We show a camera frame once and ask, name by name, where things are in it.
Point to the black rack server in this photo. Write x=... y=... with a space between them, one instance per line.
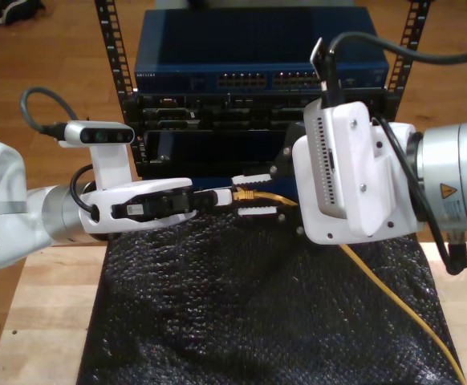
x=217 y=114

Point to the black perforated rack post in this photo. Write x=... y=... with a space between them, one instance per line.
x=412 y=24
x=113 y=40

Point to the black bubble wrap mat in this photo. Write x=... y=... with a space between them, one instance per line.
x=217 y=321

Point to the blue network switch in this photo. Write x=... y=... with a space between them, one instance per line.
x=237 y=40

